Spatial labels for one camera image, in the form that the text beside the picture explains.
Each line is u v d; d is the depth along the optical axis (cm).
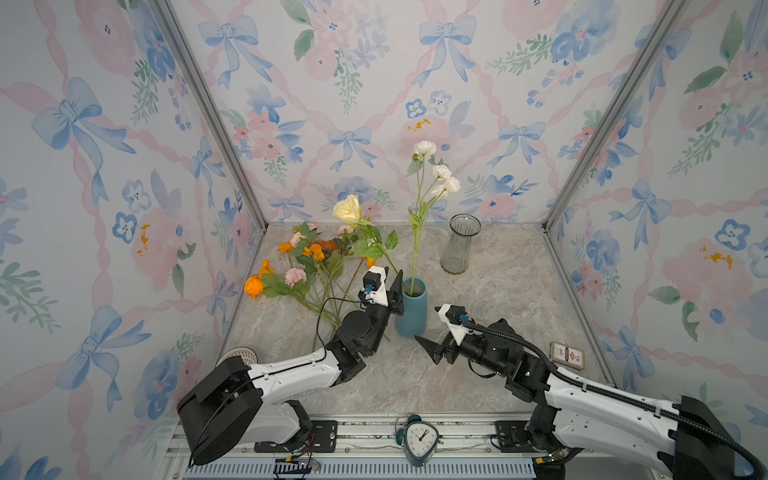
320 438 75
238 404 41
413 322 82
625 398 47
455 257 110
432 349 65
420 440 70
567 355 86
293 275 99
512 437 73
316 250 100
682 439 42
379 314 65
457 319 61
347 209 63
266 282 98
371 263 107
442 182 75
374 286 60
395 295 66
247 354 84
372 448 73
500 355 57
